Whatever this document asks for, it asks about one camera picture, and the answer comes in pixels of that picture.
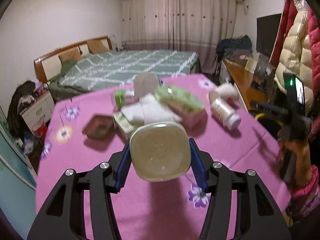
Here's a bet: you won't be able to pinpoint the white pill bottle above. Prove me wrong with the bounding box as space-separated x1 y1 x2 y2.
210 98 241 131

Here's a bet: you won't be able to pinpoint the brown square tray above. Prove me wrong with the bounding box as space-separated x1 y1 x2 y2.
82 114 114 140

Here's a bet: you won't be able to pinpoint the green tissue pack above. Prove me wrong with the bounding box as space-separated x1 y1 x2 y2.
155 85 206 129

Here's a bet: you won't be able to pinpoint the green paper packet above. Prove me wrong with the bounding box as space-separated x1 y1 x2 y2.
113 112 136 133

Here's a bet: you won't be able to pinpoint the beige square plastic cup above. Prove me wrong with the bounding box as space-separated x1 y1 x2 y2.
130 121 191 182

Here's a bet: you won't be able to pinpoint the small green white jar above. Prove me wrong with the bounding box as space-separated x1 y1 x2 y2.
114 89 125 108

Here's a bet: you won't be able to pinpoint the white tissue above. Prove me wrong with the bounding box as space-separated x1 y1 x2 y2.
120 94 182 125

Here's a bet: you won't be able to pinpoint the white round bowl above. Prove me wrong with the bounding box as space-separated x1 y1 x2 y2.
133 73 161 99

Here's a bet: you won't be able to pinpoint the right hand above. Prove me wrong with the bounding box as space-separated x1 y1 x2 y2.
278 138 312 186

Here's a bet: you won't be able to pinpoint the pink fuzzy sleeve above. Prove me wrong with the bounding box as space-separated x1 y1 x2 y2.
291 165 319 220

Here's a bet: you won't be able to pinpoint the wooden desk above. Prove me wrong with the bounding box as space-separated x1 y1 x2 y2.
222 60 267 112

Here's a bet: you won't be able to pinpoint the cream puffer jacket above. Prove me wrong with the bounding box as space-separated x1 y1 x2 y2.
274 0 313 114

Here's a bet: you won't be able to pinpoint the pink floral tablecloth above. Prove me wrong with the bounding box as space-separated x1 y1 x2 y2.
36 74 291 239

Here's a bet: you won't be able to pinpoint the black television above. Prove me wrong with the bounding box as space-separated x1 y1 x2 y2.
256 14 281 57

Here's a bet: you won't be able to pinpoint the white nightstand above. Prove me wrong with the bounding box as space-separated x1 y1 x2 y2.
20 91 55 134

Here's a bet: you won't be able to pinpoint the dark clothes pile on desk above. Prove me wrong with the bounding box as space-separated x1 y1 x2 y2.
216 35 252 62

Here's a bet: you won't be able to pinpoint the red jacket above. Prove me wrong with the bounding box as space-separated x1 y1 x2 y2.
269 0 297 67

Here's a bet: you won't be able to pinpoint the dark clothes on nightstand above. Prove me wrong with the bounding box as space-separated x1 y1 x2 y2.
7 81 35 139

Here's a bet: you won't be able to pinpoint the pink white curtain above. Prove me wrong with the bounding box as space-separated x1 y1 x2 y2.
121 0 237 74

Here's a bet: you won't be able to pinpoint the wooden headboard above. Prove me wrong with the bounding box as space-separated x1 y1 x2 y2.
34 36 113 84

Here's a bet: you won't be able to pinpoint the bed with green quilt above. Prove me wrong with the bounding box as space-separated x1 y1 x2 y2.
48 50 200 102

